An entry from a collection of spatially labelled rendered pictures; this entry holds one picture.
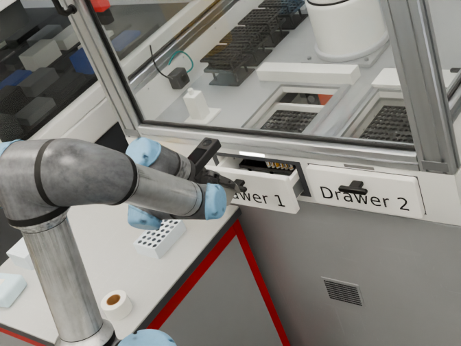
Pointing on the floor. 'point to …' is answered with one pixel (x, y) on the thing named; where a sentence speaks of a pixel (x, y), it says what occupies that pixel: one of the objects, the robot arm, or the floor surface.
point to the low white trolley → (159, 284)
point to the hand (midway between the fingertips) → (231, 187)
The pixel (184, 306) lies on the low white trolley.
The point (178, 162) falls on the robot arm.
